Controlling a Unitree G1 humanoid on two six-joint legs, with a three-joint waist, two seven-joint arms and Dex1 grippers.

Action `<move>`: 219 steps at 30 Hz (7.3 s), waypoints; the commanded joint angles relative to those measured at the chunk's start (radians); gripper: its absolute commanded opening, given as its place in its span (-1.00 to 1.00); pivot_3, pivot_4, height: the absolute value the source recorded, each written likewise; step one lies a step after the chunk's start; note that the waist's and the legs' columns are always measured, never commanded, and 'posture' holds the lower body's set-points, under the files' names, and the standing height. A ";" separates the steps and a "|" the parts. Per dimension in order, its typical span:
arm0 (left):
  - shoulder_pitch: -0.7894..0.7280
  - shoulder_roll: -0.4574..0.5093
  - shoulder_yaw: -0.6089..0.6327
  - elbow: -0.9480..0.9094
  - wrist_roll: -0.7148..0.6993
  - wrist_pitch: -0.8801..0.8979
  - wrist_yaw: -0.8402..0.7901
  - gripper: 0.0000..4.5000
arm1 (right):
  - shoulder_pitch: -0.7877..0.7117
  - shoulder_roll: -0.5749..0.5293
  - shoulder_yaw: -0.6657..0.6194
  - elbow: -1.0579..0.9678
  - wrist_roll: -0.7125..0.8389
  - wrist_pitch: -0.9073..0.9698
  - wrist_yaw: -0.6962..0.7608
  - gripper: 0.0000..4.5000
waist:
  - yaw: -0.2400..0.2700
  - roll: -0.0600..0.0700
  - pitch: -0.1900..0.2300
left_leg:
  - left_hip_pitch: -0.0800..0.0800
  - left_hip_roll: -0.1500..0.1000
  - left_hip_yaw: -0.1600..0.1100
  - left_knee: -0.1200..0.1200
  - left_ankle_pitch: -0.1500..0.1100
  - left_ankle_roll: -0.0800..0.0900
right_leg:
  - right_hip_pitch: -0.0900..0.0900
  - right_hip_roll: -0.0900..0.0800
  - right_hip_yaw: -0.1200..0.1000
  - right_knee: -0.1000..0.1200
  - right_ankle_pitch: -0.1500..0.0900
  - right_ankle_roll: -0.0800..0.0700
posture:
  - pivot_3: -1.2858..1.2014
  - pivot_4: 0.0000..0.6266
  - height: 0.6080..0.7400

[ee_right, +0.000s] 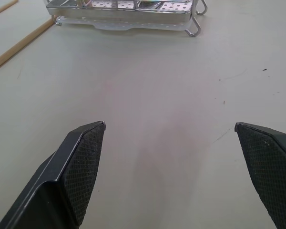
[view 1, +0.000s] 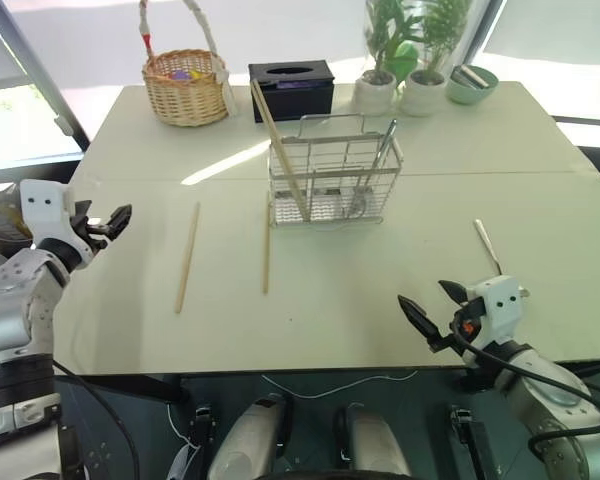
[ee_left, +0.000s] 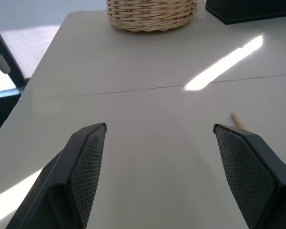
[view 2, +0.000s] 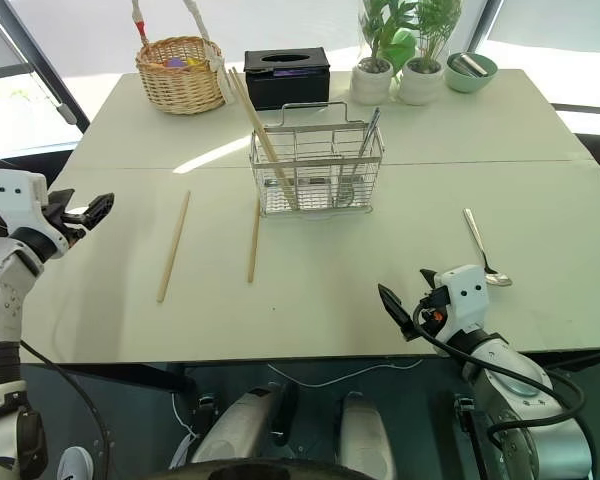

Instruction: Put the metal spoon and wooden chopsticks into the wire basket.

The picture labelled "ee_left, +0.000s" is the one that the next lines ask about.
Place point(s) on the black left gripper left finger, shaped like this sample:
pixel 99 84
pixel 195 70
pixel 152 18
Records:
pixel 71 181

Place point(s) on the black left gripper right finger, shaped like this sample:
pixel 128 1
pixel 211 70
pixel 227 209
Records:
pixel 257 176

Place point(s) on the wooden chopstick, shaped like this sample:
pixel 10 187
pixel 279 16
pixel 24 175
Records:
pixel 237 121

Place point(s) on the black flat tray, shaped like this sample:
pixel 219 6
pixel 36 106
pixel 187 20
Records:
pixel 252 10

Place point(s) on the woven wicker basket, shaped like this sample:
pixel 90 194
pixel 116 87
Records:
pixel 149 14

